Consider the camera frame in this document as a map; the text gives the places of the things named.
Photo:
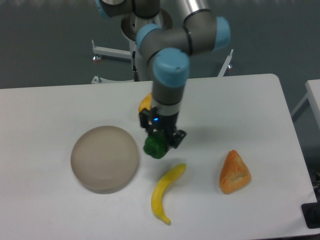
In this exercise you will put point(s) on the yellow toy banana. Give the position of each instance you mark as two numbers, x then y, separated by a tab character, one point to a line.
156	202

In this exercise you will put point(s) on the white side table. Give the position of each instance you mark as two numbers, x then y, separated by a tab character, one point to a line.
310	99

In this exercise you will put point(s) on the green toy pepper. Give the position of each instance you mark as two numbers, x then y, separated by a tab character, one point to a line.
156	145

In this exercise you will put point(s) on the black device at edge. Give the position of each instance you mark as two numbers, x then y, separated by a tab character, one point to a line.
311	214

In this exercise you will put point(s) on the beige round plate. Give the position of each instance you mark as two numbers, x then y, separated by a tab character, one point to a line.
105	159

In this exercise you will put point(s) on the yellow toy pepper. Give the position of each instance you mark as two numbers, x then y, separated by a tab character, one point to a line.
145	103

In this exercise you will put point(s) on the orange toy croissant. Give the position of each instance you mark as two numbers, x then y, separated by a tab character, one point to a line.
234	174

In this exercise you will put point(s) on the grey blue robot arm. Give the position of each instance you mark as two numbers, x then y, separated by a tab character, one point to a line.
166	55

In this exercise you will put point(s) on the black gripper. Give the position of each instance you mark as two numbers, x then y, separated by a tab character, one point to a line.
152	121

